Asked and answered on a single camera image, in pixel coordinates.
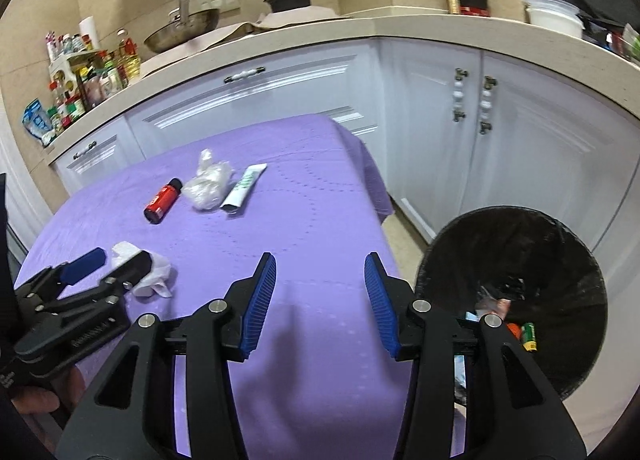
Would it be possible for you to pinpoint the bronze white cabinet door handle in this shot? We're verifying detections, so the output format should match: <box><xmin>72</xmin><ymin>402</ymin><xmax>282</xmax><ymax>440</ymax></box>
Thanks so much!
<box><xmin>479</xmin><ymin>75</ymin><xmax>498</xmax><ymax>135</ymax></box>
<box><xmin>452</xmin><ymin>67</ymin><xmax>469</xmax><ymax>122</ymax></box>

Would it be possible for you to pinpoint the yellow cooking oil bottle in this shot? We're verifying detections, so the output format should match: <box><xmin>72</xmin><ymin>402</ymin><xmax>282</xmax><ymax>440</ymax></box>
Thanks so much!
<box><xmin>117</xmin><ymin>29</ymin><xmax>142</xmax><ymax>81</ymax></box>

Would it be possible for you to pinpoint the white tube with green print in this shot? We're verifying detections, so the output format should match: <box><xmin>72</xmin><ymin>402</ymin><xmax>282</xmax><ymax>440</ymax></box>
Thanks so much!
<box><xmin>220</xmin><ymin>163</ymin><xmax>268</xmax><ymax>214</ymax></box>

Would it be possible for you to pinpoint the white tissue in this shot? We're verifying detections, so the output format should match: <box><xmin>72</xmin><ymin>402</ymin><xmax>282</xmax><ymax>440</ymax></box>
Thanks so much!
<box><xmin>111</xmin><ymin>241</ymin><xmax>178</xmax><ymax>299</ymax></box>

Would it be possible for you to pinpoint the blue white packet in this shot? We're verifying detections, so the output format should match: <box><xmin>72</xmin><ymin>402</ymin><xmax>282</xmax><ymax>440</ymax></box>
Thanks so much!
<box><xmin>453</xmin><ymin>355</ymin><xmax>469</xmax><ymax>401</ymax></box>

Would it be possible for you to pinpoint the small red bottle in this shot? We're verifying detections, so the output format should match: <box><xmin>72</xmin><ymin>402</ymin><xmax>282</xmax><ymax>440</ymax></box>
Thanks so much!
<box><xmin>143</xmin><ymin>178</ymin><xmax>182</xmax><ymax>223</ymax></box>

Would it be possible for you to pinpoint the white plastic container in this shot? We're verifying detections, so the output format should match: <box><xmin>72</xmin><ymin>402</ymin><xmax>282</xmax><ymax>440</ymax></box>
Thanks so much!
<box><xmin>522</xmin><ymin>0</ymin><xmax>586</xmax><ymax>38</ymax></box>

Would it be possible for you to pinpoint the rack of seasoning bottles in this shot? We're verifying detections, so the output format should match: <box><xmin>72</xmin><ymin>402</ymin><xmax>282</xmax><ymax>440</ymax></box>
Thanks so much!
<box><xmin>45</xmin><ymin>30</ymin><xmax>131</xmax><ymax>133</ymax></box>

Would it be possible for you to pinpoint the purple tablecloth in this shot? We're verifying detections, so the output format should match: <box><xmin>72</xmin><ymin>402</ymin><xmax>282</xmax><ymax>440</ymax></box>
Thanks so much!
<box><xmin>14</xmin><ymin>114</ymin><xmax>416</xmax><ymax>460</ymax></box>

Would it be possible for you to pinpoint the clear crumpled plastic wrap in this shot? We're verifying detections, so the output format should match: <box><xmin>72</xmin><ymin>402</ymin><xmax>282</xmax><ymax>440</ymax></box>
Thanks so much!
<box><xmin>180</xmin><ymin>149</ymin><xmax>236</xmax><ymax>212</ymax></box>

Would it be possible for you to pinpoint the white kitchen cabinet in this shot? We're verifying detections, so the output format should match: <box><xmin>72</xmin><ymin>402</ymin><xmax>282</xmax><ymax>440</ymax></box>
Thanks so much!
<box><xmin>50</xmin><ymin>37</ymin><xmax>640</xmax><ymax>261</ymax></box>

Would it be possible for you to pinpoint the white paper towel roll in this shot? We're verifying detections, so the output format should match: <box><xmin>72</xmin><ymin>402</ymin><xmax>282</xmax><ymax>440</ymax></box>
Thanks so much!
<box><xmin>79</xmin><ymin>16</ymin><xmax>98</xmax><ymax>48</ymax></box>

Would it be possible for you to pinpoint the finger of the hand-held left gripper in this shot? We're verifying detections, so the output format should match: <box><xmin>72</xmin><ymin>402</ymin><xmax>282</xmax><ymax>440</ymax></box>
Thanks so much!
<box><xmin>37</xmin><ymin>252</ymin><xmax>153</xmax><ymax>316</ymax></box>
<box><xmin>17</xmin><ymin>248</ymin><xmax>107</xmax><ymax>311</ymax></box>

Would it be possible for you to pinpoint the person's left hand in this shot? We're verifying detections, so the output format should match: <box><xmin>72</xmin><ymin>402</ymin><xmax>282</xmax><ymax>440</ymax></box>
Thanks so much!
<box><xmin>12</xmin><ymin>367</ymin><xmax>86</xmax><ymax>413</ymax></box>

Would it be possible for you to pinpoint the blue white seasoning bag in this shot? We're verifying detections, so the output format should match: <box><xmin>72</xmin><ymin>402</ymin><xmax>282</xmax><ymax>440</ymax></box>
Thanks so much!
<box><xmin>21</xmin><ymin>99</ymin><xmax>55</xmax><ymax>146</ymax></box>

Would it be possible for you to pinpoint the beige stove cloth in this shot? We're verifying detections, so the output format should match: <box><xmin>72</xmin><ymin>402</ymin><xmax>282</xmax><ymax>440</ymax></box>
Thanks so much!
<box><xmin>142</xmin><ymin>7</ymin><xmax>351</xmax><ymax>66</ymax></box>

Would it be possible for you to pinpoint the steel wok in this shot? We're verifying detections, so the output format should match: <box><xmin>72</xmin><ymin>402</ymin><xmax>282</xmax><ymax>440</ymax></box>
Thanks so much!
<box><xmin>144</xmin><ymin>0</ymin><xmax>221</xmax><ymax>54</ymax></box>

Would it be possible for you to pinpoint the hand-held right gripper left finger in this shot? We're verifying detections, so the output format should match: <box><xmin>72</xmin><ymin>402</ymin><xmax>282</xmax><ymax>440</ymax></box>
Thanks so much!
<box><xmin>56</xmin><ymin>252</ymin><xmax>277</xmax><ymax>460</ymax></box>

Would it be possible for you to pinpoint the green white packet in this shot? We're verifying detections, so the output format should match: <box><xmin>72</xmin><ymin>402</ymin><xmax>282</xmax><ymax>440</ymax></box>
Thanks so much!
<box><xmin>620</xmin><ymin>22</ymin><xmax>640</xmax><ymax>66</ymax></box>

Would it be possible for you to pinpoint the black trash bin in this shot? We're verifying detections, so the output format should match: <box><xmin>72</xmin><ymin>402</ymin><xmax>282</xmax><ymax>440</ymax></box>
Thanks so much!
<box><xmin>415</xmin><ymin>206</ymin><xmax>609</xmax><ymax>403</ymax></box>

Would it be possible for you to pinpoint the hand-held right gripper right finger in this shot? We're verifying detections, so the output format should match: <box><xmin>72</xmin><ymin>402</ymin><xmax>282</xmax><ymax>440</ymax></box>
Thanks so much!
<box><xmin>364</xmin><ymin>252</ymin><xmax>586</xmax><ymax>460</ymax></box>

